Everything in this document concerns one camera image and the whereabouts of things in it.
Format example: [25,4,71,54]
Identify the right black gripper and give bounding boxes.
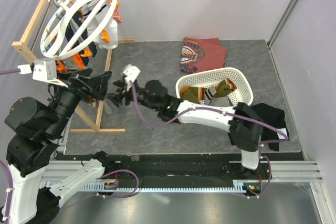
[106,79,159,112]

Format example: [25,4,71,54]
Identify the olive striped sock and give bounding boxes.
[214,78,236,98]
[180,86,205,104]

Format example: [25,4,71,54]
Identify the grey sock black stripes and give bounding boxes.
[204,87,231,107]

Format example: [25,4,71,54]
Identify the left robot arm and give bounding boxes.
[1,69,115,223]

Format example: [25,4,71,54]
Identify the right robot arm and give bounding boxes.
[107,77,263,179]

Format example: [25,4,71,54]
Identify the white round sock hanger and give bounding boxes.
[40,0,118,60]

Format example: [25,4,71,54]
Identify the white sock black stripes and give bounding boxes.
[87,4,118,49]

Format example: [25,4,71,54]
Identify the dark navy sock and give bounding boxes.
[65,8,99,58]

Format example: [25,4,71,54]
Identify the pink clothes clip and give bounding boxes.
[113,9,122,24]

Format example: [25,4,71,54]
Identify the red printed t-shirt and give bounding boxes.
[180,37,227,73]

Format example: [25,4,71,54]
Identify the white perforated plastic basket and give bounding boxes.
[175,67,254,106]

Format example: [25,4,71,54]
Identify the black folded garment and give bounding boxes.
[228,102,291,152]

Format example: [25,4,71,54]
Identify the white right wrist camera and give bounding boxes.
[122,64,141,91]

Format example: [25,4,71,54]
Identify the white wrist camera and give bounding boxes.
[17,59,69,88]
[122,64,141,91]

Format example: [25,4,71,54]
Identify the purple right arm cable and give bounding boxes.
[131,83,289,143]

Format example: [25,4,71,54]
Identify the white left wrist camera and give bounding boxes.
[17,59,69,88]

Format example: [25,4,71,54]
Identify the wooden drying rack frame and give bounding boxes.
[12,0,134,133]

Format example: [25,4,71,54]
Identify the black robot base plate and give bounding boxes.
[103,154,269,189]

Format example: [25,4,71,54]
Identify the slotted cable duct rail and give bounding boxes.
[80,180,260,194]

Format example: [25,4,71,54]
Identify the aluminium frame rail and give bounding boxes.
[223,161,323,183]

